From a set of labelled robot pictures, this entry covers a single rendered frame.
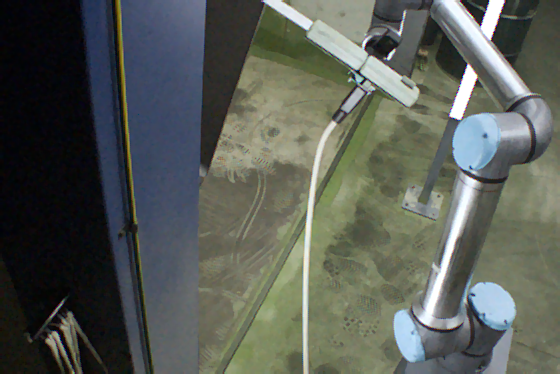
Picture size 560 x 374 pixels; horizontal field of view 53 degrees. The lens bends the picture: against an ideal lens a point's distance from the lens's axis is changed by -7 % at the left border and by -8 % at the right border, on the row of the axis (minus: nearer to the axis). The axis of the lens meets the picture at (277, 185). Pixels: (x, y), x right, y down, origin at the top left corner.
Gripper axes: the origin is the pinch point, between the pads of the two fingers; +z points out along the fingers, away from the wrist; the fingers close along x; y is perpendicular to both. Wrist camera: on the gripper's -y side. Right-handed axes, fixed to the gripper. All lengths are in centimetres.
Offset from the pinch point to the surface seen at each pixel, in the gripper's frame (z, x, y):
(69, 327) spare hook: 97, 24, -13
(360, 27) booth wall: -198, -11, 94
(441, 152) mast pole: -111, -71, 76
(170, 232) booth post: 83, 20, -20
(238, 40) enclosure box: -38, 34, 39
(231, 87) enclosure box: -39, 28, 58
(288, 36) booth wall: -201, 21, 131
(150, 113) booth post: 86, 28, -38
